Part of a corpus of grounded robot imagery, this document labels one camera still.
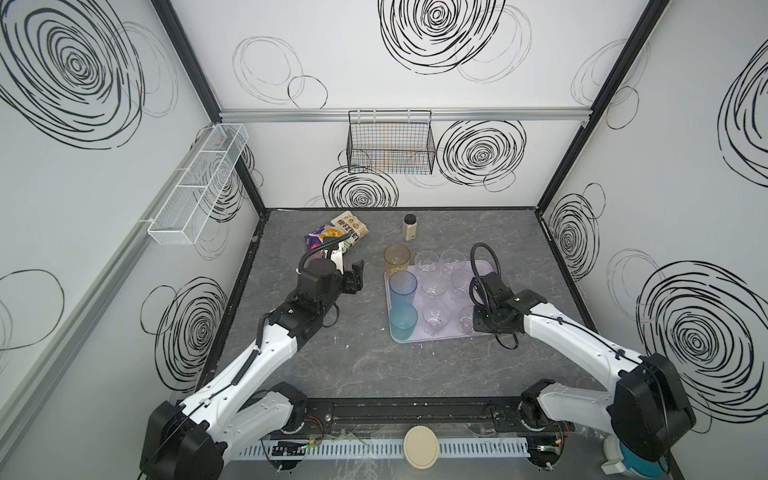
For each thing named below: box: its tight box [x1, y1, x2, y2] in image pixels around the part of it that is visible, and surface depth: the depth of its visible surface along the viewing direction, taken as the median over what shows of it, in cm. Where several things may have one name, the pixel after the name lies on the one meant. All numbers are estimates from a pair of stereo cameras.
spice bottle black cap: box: [403, 214, 417, 241], surface depth 107 cm
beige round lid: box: [403, 425, 439, 470], surface depth 66 cm
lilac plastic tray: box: [390, 260, 496, 344], surface depth 89 cm
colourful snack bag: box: [305, 210, 370, 252], surface depth 114 cm
